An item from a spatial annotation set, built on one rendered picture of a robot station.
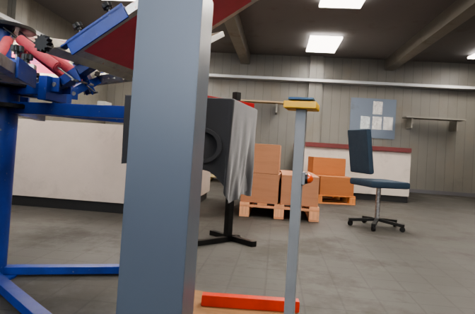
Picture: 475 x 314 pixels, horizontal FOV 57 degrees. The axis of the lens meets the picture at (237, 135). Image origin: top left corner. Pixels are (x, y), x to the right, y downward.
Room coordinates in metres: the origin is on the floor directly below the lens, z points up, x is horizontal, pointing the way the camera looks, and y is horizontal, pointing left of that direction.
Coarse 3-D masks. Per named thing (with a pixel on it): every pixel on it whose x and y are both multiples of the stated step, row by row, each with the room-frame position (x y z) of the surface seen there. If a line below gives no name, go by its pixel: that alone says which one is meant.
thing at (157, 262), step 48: (144, 0) 1.18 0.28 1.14; (192, 0) 1.17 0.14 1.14; (144, 48) 1.18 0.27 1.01; (192, 48) 1.17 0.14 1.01; (144, 96) 1.18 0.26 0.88; (192, 96) 1.16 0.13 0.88; (144, 144) 1.18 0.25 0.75; (192, 144) 1.16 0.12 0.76; (144, 192) 1.18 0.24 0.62; (192, 192) 1.20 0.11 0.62; (144, 240) 1.17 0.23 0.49; (192, 240) 1.25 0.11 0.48; (144, 288) 1.17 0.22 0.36; (192, 288) 1.30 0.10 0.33
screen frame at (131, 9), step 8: (136, 0) 1.77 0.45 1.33; (256, 0) 2.22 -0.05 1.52; (128, 8) 1.78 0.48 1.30; (136, 8) 1.77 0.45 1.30; (240, 8) 2.23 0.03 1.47; (232, 16) 2.26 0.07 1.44; (120, 24) 1.82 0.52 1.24; (216, 24) 2.26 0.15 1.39; (96, 40) 1.85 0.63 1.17; (80, 56) 1.90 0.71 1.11; (88, 56) 1.94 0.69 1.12; (96, 56) 1.97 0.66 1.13; (104, 64) 2.08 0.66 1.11; (112, 64) 2.12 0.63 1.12; (128, 72) 2.29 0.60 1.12
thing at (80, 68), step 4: (80, 64) 2.14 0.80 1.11; (72, 68) 2.15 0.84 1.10; (76, 68) 2.14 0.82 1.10; (80, 68) 2.14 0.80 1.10; (84, 68) 2.13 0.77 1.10; (88, 68) 2.13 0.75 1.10; (68, 72) 2.16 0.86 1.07; (80, 72) 2.14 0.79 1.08; (84, 72) 2.15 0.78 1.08; (88, 72) 2.17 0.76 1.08; (92, 72) 2.18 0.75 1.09; (60, 76) 2.17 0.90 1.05; (64, 76) 2.16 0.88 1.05; (68, 76) 2.16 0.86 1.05; (72, 76) 2.15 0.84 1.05; (80, 76) 2.17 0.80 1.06; (84, 76) 2.19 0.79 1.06; (60, 80) 2.17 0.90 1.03; (64, 80) 2.16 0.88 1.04; (68, 80) 2.16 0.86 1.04; (64, 84) 2.16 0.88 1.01; (68, 84) 2.18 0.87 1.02; (72, 84) 2.20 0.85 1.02
